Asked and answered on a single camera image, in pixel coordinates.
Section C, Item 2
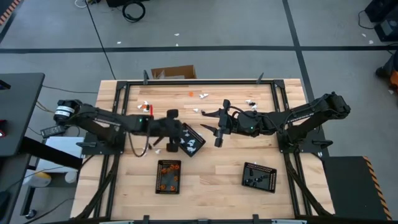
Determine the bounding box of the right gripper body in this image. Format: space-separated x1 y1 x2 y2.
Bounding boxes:
214 99 250 148

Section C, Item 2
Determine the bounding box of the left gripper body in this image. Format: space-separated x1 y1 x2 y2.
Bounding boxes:
154 108 184 154

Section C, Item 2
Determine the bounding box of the black slotted plastic basket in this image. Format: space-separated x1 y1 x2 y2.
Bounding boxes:
154 159 182 195
178 122 207 158
241 161 278 194

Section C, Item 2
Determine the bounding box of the brown cardboard box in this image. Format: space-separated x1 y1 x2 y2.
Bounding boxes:
151 65 197 80

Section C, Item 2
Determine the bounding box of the white flat box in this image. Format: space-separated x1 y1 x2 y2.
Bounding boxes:
36 136 83 174

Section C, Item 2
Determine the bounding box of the white round object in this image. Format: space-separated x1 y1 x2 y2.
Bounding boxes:
64 170 78 184

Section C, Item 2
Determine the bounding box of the black power adapter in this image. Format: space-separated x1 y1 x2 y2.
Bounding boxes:
40 124 68 139

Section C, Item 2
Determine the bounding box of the black cabinet with hazard stripe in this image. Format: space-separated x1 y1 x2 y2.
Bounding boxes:
321 155 393 222

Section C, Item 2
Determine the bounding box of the yellow and white object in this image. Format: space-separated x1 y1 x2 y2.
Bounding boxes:
23 172 52 188

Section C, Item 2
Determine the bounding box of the black desk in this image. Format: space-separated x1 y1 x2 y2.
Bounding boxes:
0 72 83 170

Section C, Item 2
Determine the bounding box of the black rolling stand base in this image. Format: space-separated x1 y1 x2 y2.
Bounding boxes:
19 185 39 220

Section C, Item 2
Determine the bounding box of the black and orange machine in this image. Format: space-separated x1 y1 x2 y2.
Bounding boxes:
375 51 398 91

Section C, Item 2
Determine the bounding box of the black equipment case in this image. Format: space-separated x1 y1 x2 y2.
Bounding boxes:
364 0 398 43

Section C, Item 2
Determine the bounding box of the black braided cable sleeve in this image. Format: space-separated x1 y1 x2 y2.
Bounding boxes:
74 154 121 220
284 154 332 217

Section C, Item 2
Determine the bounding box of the thin black cable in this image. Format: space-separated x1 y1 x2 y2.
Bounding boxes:
42 85 99 95
358 9 377 30

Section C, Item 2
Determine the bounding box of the long black floor cable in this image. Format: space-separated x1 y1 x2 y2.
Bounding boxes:
83 0 117 80

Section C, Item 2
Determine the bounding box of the coiled black cable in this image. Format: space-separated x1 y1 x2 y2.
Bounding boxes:
122 1 146 23

